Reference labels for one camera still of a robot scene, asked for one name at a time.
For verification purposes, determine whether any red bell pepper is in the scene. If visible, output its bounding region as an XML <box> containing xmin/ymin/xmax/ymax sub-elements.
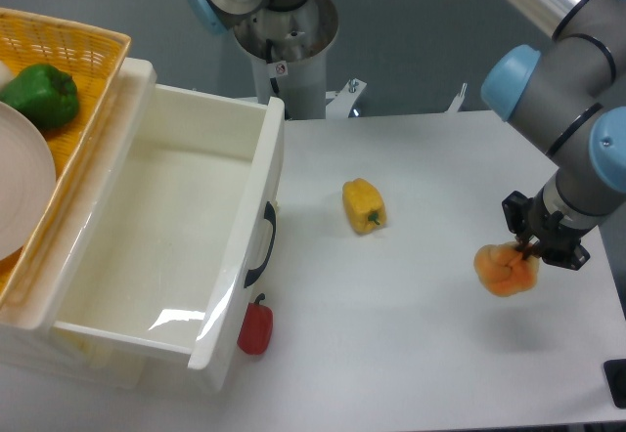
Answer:
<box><xmin>237</xmin><ymin>293</ymin><xmax>274</xmax><ymax>356</ymax></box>

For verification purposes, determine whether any open upper white drawer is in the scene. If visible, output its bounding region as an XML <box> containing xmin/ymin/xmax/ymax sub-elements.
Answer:
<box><xmin>57</xmin><ymin>85</ymin><xmax>285</xmax><ymax>392</ymax></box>

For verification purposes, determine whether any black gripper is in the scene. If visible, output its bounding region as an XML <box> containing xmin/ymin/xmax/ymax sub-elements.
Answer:
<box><xmin>502</xmin><ymin>191</ymin><xmax>590</xmax><ymax>270</ymax></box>

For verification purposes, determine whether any white drawer cabinet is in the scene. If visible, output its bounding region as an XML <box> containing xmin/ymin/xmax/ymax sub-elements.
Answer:
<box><xmin>1</xmin><ymin>58</ymin><xmax>157</xmax><ymax>388</ymax></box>

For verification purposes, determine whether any yellow plastic basket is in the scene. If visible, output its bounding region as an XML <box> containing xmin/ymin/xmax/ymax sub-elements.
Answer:
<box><xmin>1</xmin><ymin>8</ymin><xmax>131</xmax><ymax>303</ymax></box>

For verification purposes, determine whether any black drawer handle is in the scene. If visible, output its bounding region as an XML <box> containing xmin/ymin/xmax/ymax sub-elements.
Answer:
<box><xmin>244</xmin><ymin>201</ymin><xmax>277</xmax><ymax>288</ymax></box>

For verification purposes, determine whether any black object at table edge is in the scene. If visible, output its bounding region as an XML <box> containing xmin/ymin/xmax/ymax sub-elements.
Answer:
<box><xmin>604</xmin><ymin>359</ymin><xmax>626</xmax><ymax>410</ymax></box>

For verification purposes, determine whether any yellow bell pepper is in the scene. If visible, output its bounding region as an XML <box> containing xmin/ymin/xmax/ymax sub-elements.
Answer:
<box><xmin>342</xmin><ymin>178</ymin><xmax>387</xmax><ymax>235</ymax></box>

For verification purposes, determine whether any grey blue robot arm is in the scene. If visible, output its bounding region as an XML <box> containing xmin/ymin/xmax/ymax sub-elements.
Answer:
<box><xmin>188</xmin><ymin>0</ymin><xmax>625</xmax><ymax>270</ymax></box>

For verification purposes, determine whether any white round plate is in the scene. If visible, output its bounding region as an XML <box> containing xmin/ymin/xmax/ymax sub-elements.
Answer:
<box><xmin>1</xmin><ymin>104</ymin><xmax>56</xmax><ymax>258</ymax></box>

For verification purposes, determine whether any green bell pepper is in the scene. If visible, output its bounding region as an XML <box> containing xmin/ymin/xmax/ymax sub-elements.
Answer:
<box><xmin>1</xmin><ymin>64</ymin><xmax>80</xmax><ymax>130</ymax></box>

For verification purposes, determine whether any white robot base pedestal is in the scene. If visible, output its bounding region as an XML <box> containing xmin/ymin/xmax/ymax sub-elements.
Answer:
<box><xmin>234</xmin><ymin>0</ymin><xmax>338</xmax><ymax>120</ymax></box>

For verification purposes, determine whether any white mounting bracket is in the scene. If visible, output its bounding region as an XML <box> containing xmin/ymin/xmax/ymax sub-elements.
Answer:
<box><xmin>326</xmin><ymin>78</ymin><xmax>368</xmax><ymax>120</ymax></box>

